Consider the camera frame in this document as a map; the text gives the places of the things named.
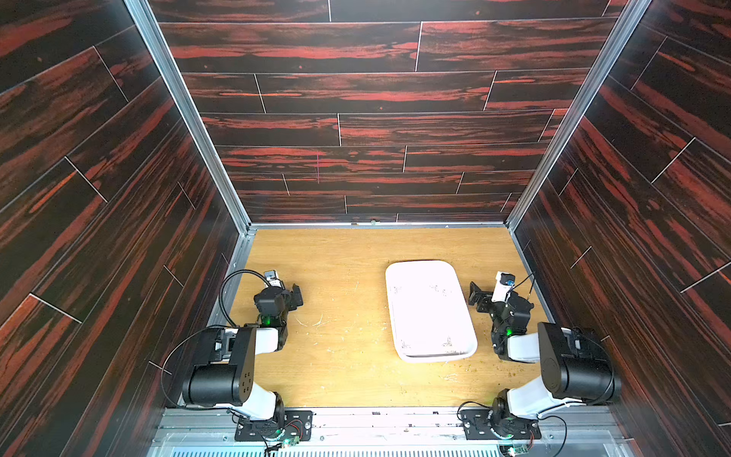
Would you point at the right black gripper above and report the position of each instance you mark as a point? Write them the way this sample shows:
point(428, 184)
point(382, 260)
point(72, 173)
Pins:
point(486, 302)

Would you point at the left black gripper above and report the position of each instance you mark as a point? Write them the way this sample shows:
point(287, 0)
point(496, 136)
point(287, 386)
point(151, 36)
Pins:
point(287, 295)

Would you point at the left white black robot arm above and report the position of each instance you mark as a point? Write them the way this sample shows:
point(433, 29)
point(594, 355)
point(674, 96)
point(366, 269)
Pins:
point(222, 370)

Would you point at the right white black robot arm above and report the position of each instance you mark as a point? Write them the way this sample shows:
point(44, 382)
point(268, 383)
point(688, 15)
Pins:
point(576, 370)

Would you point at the white plastic storage tray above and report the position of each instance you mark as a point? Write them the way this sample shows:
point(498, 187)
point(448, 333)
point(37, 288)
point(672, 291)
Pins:
point(429, 317)

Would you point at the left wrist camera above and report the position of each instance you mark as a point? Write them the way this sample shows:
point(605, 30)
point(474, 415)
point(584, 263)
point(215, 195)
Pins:
point(272, 278)

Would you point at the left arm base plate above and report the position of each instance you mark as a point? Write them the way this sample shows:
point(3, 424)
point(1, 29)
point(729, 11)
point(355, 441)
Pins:
point(290, 426)

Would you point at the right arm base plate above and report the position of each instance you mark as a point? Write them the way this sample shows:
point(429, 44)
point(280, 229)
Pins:
point(484, 424)

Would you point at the front aluminium rail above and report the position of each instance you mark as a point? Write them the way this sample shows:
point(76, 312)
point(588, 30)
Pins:
point(392, 431)

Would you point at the left aluminium frame post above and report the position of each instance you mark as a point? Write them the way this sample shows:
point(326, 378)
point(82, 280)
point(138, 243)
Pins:
point(154, 39)

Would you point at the aluminium frame post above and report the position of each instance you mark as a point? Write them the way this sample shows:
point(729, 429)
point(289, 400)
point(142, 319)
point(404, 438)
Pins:
point(617, 40)
point(154, 39)

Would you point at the right aluminium frame post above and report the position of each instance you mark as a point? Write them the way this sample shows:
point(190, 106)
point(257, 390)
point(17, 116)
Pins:
point(617, 40)

